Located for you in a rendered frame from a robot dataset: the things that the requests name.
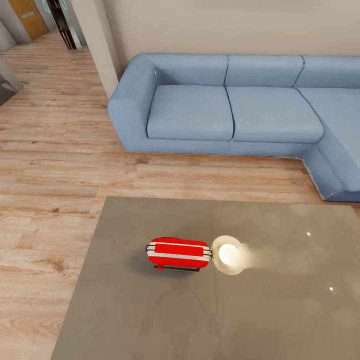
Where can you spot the door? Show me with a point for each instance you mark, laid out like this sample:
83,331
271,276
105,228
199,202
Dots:
29,17

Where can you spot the sofa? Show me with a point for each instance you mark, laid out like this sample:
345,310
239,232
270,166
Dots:
303,107

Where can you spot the radio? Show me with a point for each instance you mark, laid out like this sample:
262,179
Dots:
173,251

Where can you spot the standing mirror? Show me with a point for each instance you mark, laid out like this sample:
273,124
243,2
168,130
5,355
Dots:
59,12

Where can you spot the coffee table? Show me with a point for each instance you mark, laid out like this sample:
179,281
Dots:
283,284

